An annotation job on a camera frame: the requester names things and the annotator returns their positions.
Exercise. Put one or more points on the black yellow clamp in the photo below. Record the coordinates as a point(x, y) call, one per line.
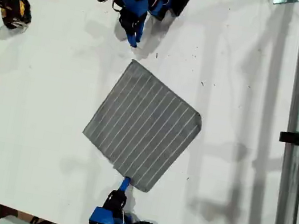
point(13, 11)

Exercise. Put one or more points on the white plastic box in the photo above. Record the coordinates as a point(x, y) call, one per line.
point(14, 222)

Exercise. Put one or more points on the grey striped towel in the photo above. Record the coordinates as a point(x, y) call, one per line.
point(142, 125)

